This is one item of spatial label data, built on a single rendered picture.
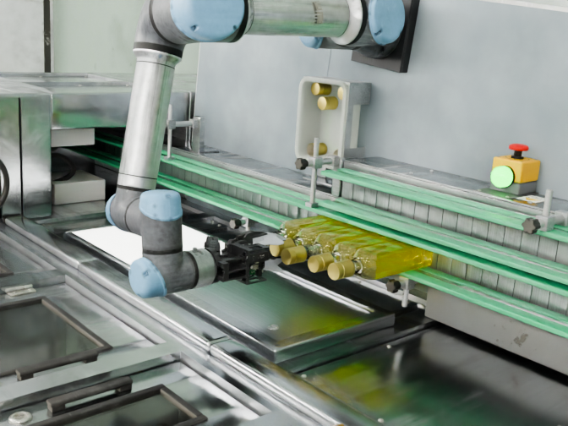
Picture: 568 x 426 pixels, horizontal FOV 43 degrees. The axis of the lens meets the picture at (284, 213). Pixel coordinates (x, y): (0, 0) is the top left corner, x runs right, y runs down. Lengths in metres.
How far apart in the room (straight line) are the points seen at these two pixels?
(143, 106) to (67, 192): 1.08
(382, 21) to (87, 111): 1.09
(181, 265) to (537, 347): 0.71
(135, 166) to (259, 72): 0.87
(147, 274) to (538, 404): 0.73
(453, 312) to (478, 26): 0.62
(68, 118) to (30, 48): 2.93
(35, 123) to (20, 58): 2.95
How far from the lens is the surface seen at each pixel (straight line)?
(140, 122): 1.44
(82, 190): 2.50
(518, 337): 1.55
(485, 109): 1.68
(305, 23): 1.47
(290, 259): 1.50
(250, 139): 2.26
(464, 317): 1.62
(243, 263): 1.43
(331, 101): 1.93
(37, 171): 2.29
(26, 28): 5.21
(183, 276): 1.36
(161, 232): 1.33
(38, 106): 2.27
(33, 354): 1.48
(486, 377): 1.47
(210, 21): 1.32
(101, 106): 2.35
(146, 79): 1.44
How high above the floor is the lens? 2.15
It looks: 40 degrees down
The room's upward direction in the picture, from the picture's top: 99 degrees counter-clockwise
